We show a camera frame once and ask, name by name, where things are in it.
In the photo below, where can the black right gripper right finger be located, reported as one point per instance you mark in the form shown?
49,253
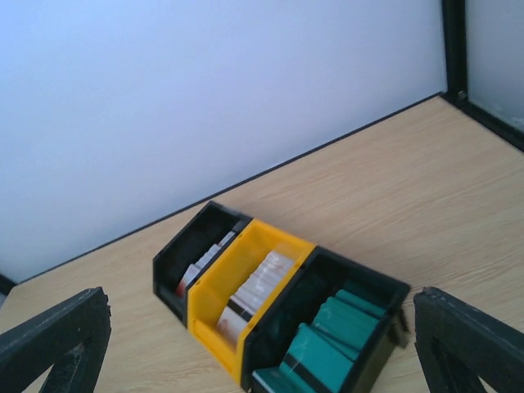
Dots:
461,348

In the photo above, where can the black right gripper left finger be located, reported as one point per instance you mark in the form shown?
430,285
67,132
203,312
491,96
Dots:
68,340

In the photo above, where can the black bin with teal cards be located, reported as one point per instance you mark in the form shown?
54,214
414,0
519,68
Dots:
322,275

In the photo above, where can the yellow card bin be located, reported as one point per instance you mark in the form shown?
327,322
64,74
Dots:
208,297

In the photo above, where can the red white cards stack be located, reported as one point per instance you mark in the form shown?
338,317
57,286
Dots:
193,269

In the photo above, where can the teal cards stack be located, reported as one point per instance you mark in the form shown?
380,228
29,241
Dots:
322,353

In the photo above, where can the black card bin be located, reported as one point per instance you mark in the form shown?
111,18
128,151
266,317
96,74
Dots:
212,224

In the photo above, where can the black enclosure frame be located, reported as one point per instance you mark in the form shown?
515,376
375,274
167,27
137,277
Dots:
115,114

